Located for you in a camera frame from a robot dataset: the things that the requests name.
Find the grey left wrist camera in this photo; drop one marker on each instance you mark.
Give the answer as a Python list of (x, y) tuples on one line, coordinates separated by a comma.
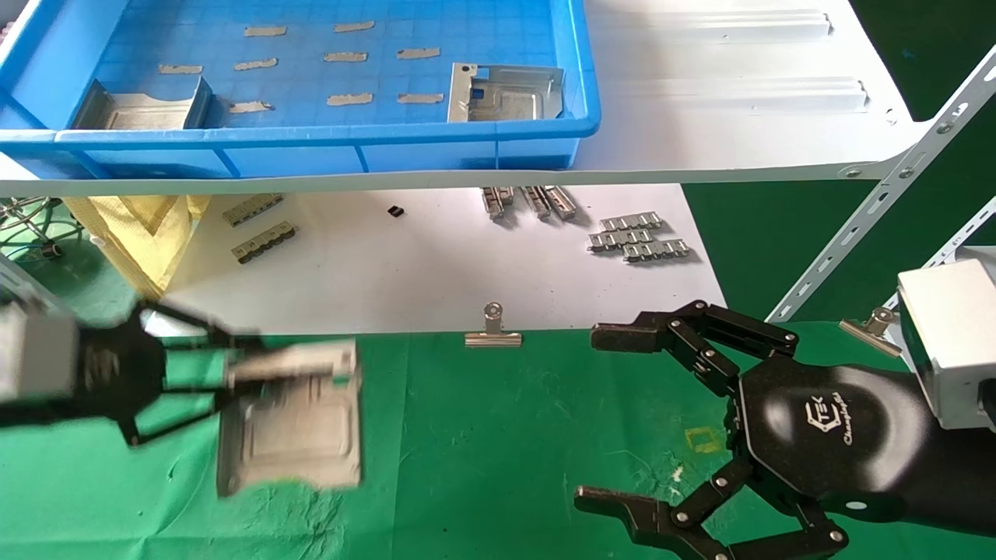
[(35, 354)]

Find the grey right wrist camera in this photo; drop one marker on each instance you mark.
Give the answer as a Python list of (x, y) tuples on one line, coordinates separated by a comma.
[(957, 342)]

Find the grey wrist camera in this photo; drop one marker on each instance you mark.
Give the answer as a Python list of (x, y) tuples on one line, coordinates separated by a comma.
[(35, 354), (957, 342)]

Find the blue plastic tray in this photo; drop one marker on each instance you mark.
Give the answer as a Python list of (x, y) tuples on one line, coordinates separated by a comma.
[(311, 149)]

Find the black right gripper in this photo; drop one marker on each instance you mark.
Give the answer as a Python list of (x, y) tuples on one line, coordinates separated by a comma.
[(840, 435)]

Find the silver binder clip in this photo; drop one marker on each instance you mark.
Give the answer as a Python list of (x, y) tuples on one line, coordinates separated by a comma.
[(492, 338), (864, 333)]

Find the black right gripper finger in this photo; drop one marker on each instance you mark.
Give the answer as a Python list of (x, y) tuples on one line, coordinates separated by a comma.
[(630, 336)]

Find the grey metal frame bar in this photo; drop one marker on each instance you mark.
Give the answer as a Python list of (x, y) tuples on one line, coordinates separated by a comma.
[(31, 286)]

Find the silver metal link strip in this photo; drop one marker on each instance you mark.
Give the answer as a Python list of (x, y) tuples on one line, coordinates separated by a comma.
[(534, 201), (495, 202), (560, 202), (656, 250), (630, 222), (620, 239)]

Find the stamped sheet metal bracket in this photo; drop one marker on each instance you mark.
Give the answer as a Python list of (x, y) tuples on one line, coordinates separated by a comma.
[(296, 435)]

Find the white metal shelf board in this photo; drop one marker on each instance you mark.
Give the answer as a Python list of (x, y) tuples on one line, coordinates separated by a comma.
[(700, 117)]

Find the dark metal link strip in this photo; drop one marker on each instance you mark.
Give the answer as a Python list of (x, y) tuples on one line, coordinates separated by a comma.
[(253, 210), (263, 242)]

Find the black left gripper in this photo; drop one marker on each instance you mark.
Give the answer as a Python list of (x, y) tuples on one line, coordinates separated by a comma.
[(117, 373)]

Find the sheet metal part curved cutout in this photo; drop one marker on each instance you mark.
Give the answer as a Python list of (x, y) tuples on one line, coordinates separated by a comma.
[(140, 113)]

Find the yellow plastic bag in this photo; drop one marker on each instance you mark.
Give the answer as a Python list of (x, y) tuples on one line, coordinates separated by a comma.
[(140, 233)]

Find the beige tape strip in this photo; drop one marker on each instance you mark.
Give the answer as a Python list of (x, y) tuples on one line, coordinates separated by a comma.
[(354, 26), (249, 106), (180, 69), (418, 54), (265, 31), (348, 99), (345, 57), (254, 64), (419, 98)]

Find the green table cloth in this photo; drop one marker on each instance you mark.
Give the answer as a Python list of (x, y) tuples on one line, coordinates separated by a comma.
[(482, 451)]

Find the flat sheet metal plate part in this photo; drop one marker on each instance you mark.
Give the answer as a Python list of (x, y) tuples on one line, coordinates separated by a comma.
[(506, 97)]

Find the white slotted angle bar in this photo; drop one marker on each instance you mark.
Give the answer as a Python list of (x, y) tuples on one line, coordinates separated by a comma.
[(957, 241), (879, 202)]

